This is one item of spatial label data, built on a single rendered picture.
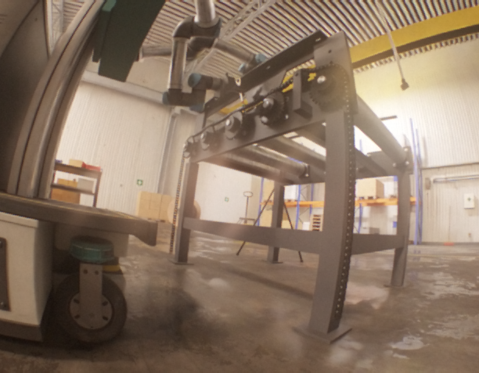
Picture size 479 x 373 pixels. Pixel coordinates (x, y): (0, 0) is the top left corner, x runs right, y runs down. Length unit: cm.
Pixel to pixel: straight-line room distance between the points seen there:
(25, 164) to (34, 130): 9
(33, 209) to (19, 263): 10
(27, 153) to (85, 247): 29
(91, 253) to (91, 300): 11
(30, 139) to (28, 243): 29
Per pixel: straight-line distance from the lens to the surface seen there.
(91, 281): 53
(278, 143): 139
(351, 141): 73
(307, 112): 91
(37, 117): 67
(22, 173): 65
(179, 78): 120
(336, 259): 73
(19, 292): 50
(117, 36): 99
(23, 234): 47
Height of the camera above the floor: 34
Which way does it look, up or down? 9 degrees up
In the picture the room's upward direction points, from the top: 6 degrees clockwise
